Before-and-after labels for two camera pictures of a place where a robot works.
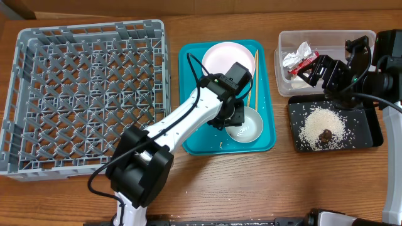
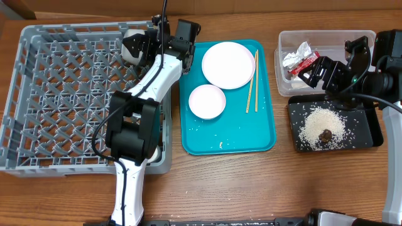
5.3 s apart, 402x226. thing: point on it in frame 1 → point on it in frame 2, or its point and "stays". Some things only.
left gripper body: x=236 y=117 → x=155 y=46
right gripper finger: x=313 y=73 stays
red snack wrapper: x=298 y=66 stays
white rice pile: x=320 y=118 stays
